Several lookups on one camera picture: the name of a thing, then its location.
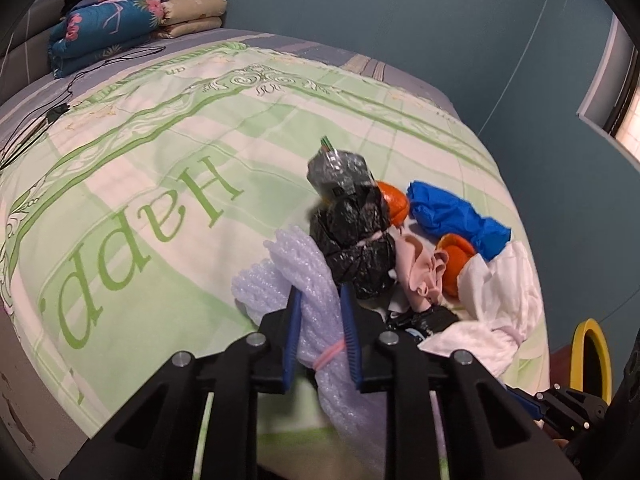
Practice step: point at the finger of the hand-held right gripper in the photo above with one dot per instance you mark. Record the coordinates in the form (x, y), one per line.
(525, 401)

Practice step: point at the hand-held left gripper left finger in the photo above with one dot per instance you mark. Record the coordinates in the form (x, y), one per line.
(293, 332)

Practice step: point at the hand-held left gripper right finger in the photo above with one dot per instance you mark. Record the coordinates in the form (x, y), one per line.
(351, 332)

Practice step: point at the white foam wrap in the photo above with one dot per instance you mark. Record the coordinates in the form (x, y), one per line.
(315, 285)

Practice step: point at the yellow trash bin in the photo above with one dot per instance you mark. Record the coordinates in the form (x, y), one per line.
(592, 355)

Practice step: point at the black plastic bag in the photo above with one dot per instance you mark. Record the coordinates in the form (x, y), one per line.
(352, 230)

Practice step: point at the orange peel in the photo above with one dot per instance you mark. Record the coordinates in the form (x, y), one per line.
(452, 265)
(394, 202)

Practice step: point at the black plastic wrapper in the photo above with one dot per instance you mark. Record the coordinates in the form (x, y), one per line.
(430, 321)

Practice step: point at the pink cloth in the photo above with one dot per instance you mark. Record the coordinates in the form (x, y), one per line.
(417, 267)

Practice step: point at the white tissue paper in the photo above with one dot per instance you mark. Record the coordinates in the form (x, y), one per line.
(500, 295)

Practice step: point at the blue plastic bag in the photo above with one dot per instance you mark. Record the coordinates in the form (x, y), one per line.
(452, 217)

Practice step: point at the green printed bed cover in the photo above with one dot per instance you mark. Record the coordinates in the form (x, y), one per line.
(165, 170)

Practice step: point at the grey striped bed sheet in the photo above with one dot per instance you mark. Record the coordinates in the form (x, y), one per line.
(320, 57)

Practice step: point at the window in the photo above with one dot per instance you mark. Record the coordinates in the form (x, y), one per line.
(617, 90)

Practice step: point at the beige folded blanket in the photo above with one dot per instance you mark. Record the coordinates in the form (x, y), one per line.
(192, 12)

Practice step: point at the blue floral folded blanket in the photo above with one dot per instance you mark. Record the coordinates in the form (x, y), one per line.
(107, 22)

